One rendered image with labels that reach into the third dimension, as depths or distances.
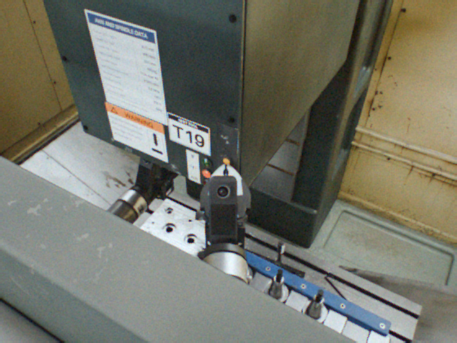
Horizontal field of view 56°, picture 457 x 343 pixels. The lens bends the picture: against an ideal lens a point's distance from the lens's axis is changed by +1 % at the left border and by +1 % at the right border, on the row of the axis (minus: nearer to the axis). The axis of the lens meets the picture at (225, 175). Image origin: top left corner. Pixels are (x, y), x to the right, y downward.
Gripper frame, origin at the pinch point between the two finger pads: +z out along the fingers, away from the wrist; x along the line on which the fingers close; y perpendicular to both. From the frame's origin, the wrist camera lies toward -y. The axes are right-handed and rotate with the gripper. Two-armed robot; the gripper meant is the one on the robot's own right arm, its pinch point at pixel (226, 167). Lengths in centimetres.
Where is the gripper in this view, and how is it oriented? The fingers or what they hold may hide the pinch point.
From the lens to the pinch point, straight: 81.0
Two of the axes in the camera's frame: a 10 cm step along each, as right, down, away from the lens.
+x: 10.0, 0.1, -0.1
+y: 0.0, 7.0, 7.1
